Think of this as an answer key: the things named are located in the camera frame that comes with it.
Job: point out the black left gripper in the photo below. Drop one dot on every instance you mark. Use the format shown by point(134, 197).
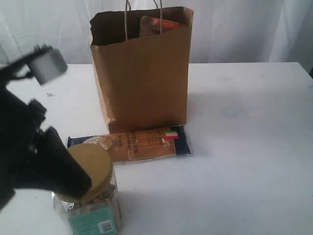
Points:
point(52, 168)

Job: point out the clear jar gold lid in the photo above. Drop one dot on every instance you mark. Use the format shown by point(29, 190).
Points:
point(97, 212)

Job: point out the brown paper pouch orange label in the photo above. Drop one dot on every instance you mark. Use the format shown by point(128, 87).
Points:
point(154, 26)

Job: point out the brown paper bag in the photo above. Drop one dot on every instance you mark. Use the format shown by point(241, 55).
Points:
point(142, 82)

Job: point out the spaghetti packet blue orange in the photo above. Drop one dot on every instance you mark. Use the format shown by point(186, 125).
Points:
point(140, 145)

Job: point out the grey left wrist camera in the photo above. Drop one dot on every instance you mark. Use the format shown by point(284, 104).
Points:
point(47, 66)

